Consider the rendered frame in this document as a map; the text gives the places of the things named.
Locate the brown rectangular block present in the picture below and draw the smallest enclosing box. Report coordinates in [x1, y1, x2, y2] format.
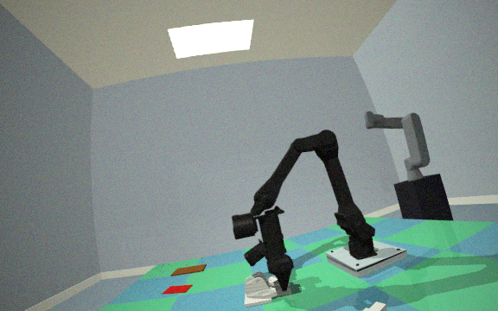
[170, 264, 206, 276]

